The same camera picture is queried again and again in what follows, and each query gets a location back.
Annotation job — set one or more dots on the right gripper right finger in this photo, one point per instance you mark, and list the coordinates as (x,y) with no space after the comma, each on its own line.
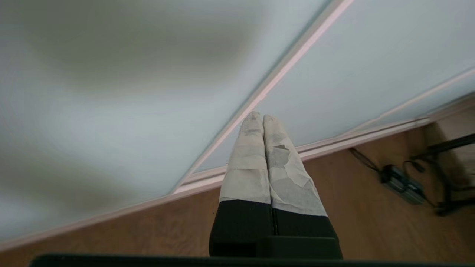
(293,189)

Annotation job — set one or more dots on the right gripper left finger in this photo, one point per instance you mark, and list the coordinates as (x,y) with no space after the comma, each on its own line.
(245,185)

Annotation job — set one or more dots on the pink wardrobe floor rail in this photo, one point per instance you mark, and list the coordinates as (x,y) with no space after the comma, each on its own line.
(297,152)

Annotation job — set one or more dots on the frosted glass sliding wardrobe door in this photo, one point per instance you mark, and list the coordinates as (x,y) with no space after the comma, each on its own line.
(111,111)
(352,74)

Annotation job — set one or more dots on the black metal furniture frame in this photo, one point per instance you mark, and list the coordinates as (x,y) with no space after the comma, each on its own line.
(445,178)

